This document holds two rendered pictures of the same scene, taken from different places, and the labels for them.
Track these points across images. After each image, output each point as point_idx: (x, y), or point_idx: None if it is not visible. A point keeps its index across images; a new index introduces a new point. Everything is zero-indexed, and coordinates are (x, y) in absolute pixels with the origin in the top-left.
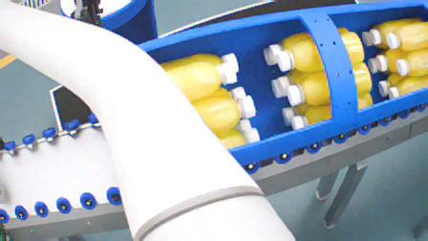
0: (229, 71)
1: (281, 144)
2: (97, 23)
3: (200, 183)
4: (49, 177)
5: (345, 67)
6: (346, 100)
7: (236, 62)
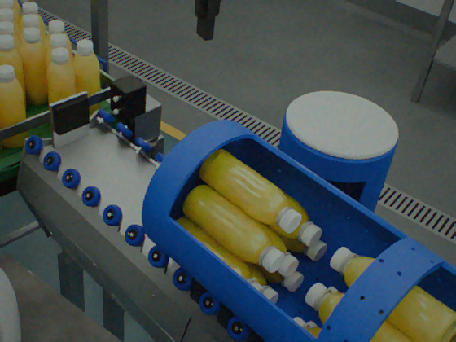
0: (289, 215)
1: (253, 304)
2: (208, 2)
3: None
4: (118, 182)
5: (380, 301)
6: (344, 334)
7: (313, 234)
